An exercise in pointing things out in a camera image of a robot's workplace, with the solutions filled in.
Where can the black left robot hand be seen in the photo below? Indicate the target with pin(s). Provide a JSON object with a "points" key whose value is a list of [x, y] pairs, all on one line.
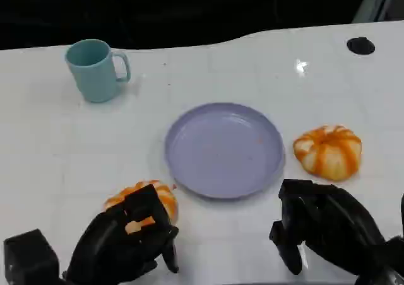
{"points": [[107, 244]]}

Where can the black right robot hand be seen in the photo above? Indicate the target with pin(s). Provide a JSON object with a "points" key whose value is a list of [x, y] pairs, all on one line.
{"points": [[334, 218]]}

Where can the orange and white toy bread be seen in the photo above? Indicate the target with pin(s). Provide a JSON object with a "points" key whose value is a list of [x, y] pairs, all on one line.
{"points": [[328, 154], [165, 196]]}

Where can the lilac plate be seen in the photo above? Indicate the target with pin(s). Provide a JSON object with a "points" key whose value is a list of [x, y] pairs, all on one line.
{"points": [[224, 151]]}

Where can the pale green mug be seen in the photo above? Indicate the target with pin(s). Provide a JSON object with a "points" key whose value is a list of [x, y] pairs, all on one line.
{"points": [[94, 73]]}

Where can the black round table grommet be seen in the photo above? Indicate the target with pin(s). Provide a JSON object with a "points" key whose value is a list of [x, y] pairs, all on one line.
{"points": [[360, 46]]}

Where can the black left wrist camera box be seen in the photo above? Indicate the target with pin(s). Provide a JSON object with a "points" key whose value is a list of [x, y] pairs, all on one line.
{"points": [[30, 259]]}

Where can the grey metal frame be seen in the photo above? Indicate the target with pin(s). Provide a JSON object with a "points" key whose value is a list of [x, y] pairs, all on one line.
{"points": [[378, 1]]}

